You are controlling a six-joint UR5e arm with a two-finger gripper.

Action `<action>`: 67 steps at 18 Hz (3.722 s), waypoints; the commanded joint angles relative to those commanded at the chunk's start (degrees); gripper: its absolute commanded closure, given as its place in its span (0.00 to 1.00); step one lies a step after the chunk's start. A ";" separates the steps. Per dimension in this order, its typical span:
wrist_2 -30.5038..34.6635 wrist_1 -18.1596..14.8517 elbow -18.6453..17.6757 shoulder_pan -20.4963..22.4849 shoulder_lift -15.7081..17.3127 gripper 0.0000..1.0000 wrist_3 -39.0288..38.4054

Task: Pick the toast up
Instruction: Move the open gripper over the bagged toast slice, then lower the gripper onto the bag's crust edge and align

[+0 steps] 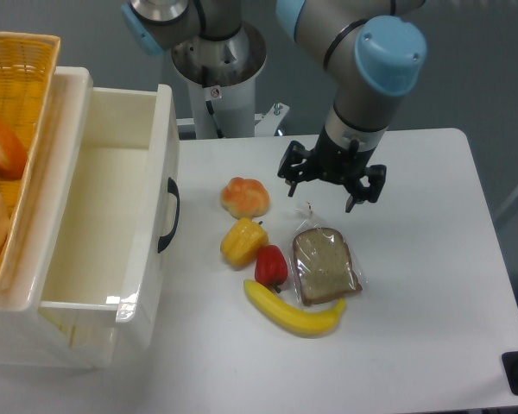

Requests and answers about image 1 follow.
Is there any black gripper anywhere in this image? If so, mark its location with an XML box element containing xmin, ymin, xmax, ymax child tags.
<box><xmin>277</xmin><ymin>128</ymin><xmax>387</xmax><ymax>213</ymax></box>

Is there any toast slice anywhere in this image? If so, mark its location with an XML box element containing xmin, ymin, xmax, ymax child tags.
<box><xmin>290</xmin><ymin>203</ymin><xmax>363</xmax><ymax>306</ymax></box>

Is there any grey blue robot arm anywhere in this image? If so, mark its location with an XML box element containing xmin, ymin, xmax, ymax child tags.
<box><xmin>121</xmin><ymin>1</ymin><xmax>426</xmax><ymax>209</ymax></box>

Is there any orange glazed bread roll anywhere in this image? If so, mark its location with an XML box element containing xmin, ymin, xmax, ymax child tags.
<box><xmin>219</xmin><ymin>177</ymin><xmax>270</xmax><ymax>219</ymax></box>

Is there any red bell pepper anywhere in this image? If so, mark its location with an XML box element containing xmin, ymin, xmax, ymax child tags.
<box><xmin>255</xmin><ymin>245</ymin><xmax>288</xmax><ymax>293</ymax></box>

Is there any yellow bell pepper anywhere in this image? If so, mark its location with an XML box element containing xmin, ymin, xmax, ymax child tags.
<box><xmin>220</xmin><ymin>217</ymin><xmax>268</xmax><ymax>268</ymax></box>

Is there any yellow banana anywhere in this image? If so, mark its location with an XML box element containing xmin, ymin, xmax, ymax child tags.
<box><xmin>243</xmin><ymin>279</ymin><xmax>346</xmax><ymax>337</ymax></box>

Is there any white open drawer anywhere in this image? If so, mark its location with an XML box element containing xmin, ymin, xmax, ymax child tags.
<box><xmin>41</xmin><ymin>85</ymin><xmax>180</xmax><ymax>348</ymax></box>

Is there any yellow wicker basket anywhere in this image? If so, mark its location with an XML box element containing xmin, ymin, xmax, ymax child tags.
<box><xmin>0</xmin><ymin>31</ymin><xmax>61</xmax><ymax>289</ymax></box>

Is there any white pedestal base bracket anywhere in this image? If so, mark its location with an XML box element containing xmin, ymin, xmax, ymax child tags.
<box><xmin>177</xmin><ymin>103</ymin><xmax>290</xmax><ymax>140</ymax></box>

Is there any black cable on pedestal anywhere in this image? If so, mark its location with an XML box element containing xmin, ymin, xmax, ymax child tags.
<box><xmin>200</xmin><ymin>64</ymin><xmax>225</xmax><ymax>140</ymax></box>

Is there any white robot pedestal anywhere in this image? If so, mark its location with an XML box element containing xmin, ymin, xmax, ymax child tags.
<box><xmin>171</xmin><ymin>22</ymin><xmax>267</xmax><ymax>139</ymax></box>

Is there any black drawer handle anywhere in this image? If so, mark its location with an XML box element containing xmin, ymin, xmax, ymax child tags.
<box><xmin>157</xmin><ymin>177</ymin><xmax>180</xmax><ymax>254</ymax></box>

